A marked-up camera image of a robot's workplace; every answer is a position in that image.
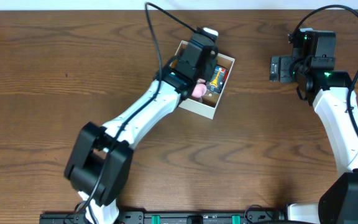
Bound red grey toy car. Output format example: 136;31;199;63
206;65;228;93

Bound white pink chicken toy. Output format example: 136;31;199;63
191;79;208;103

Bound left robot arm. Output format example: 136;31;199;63
64;29;218;223

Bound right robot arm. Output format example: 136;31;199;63
270;28;358;223

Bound white cardboard box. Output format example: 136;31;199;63
178;53;236;119

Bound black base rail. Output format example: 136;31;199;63
39;210;287;224

